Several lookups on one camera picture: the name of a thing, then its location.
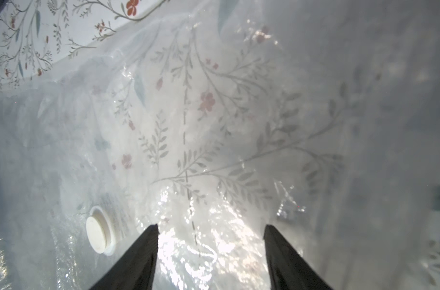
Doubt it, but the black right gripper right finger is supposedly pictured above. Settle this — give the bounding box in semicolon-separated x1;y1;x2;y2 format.
263;224;332;290

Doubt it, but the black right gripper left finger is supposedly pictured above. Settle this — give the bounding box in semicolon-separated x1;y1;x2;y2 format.
91;224;159;290

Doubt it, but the clear plastic vacuum bag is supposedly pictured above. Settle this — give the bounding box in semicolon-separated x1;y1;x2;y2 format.
0;1;440;290

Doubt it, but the white vacuum bag valve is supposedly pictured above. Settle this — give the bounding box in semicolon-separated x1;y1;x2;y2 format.
85;205;117;256

